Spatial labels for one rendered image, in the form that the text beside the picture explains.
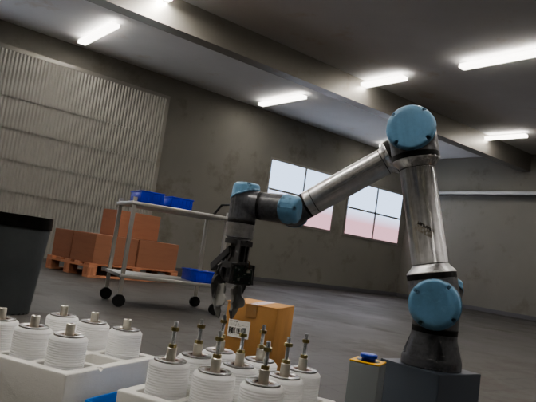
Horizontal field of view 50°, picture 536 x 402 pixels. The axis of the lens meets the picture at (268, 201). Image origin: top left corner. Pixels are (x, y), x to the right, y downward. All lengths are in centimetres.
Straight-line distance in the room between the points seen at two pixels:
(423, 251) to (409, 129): 29
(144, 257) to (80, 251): 78
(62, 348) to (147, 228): 624
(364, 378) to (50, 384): 73
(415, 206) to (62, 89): 840
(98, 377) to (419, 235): 87
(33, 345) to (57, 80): 807
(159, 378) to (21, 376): 38
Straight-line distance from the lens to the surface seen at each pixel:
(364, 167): 159
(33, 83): 940
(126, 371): 168
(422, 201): 142
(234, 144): 1096
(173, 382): 136
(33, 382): 156
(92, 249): 678
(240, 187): 154
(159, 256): 735
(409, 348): 156
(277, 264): 1164
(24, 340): 162
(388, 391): 158
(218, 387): 130
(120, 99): 986
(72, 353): 155
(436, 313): 139
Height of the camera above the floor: 52
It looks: 5 degrees up
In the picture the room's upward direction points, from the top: 8 degrees clockwise
